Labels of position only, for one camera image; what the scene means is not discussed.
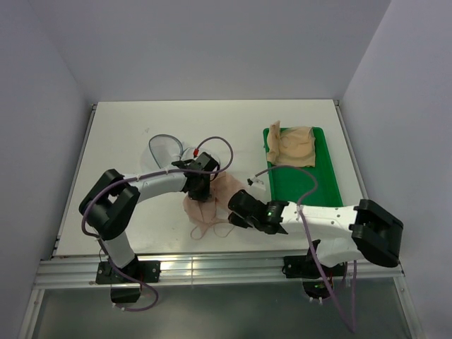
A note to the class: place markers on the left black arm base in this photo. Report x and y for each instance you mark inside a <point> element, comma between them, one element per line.
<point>144,271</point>

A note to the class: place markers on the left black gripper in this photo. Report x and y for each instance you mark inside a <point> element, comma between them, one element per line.
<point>203,195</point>

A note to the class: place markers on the mesh laundry bag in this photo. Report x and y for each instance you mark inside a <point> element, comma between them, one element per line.
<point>162,150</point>

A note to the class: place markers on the beige bra in tray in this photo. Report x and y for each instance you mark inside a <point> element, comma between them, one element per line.
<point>293,146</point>

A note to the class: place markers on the green plastic tray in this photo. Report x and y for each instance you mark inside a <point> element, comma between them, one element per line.
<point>289,184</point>

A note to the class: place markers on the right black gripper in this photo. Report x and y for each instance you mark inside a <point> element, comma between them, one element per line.
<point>235,218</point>

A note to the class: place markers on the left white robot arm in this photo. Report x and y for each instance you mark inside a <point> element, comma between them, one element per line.
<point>108,207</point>

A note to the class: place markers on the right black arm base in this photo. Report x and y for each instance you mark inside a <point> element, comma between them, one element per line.
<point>305,268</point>

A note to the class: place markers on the aluminium frame rail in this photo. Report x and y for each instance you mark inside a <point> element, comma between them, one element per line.
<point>78,272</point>

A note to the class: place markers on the pink bra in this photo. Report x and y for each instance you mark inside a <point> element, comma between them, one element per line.
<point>207,215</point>

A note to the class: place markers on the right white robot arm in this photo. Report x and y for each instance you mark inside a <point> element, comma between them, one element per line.
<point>344,234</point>

